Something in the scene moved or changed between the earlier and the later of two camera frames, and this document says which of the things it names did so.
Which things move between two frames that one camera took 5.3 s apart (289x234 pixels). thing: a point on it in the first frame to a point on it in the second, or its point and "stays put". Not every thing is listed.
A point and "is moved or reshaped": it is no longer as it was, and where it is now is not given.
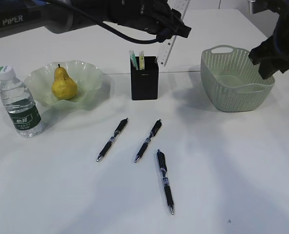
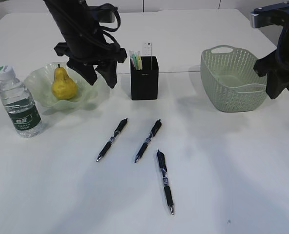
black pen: [117, 132] stays put
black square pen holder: [144, 83] stays put
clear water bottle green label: [19, 103] stays put
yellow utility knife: [141, 60] is moved or reshaped
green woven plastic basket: [230, 82] stays put
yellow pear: [64, 87] stays put
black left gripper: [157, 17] to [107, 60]
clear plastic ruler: [165, 47] to [148, 48]
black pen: [155, 129] stays put
